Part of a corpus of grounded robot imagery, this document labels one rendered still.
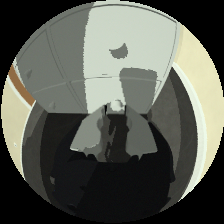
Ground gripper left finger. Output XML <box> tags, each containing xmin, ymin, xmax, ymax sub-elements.
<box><xmin>50</xmin><ymin>105</ymin><xmax>107</xmax><ymax>178</ymax></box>

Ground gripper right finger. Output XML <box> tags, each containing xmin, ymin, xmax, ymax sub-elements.
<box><xmin>124</xmin><ymin>105</ymin><xmax>176</xmax><ymax>183</ymax></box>

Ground grey chest of drawers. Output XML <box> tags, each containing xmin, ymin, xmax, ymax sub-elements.
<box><xmin>12</xmin><ymin>1</ymin><xmax>180</xmax><ymax>114</ymax></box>

